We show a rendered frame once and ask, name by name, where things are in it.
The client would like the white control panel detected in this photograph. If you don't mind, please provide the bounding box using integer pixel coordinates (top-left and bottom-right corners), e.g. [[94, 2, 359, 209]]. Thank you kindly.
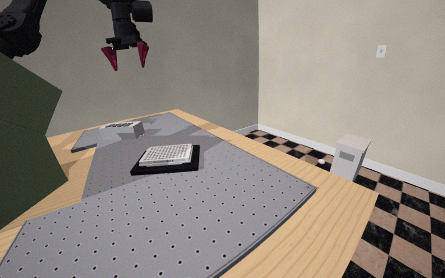
[[98, 121, 145, 140]]

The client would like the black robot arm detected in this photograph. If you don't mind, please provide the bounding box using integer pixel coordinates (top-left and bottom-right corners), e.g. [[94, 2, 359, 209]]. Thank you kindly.
[[0, 0, 153, 59]]

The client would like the white well plate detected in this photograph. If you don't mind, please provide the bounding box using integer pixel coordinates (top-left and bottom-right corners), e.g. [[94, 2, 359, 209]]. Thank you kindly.
[[139, 144, 193, 167]]

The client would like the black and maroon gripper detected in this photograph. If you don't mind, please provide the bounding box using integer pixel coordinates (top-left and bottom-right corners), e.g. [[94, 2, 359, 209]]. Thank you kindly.
[[101, 19, 149, 71]]

